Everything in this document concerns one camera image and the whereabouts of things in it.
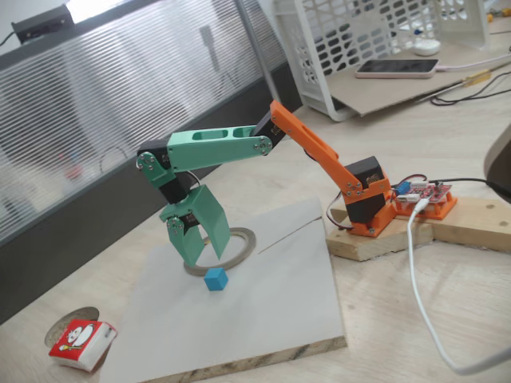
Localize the small blue cube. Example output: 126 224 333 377
203 267 228 293

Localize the red and white carton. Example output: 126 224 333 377
47 318 118 374

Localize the black box device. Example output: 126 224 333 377
10 4 75 44

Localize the grey painted plywood board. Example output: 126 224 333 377
97 197 347 383

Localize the ribbed glass desk partition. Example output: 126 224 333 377
0 0 305 325

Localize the wooden base block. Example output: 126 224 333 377
325 199 435 263

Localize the red controller circuit board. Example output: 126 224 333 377
393 179 454 208

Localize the orange printed board holder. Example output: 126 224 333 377
393 191 459 221

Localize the brown cardboard sheet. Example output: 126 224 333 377
325 41 505 119

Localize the smartphone with pink case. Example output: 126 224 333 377
355 58 440 80

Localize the wooden base plank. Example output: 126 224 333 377
429 194 511 253

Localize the white earbud case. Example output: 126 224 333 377
413 38 442 57

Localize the dark rounded object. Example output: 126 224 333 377
482 122 511 204

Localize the white perforated plastic basket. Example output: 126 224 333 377
273 0 492 123

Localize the grey ring of tape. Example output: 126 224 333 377
183 227 257 277

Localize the tricolour servo cable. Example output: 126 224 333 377
326 190 355 231

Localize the grey metal partition post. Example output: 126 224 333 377
234 0 303 135

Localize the white USB cable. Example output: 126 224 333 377
406 199 511 376

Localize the black power cable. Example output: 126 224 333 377
433 177 511 193

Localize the thin black cable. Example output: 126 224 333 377
429 85 511 107
433 73 511 100

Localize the pale pink charging cable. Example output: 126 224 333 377
436 53 511 73

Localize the yellow handled screwdriver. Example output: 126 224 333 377
414 61 511 104

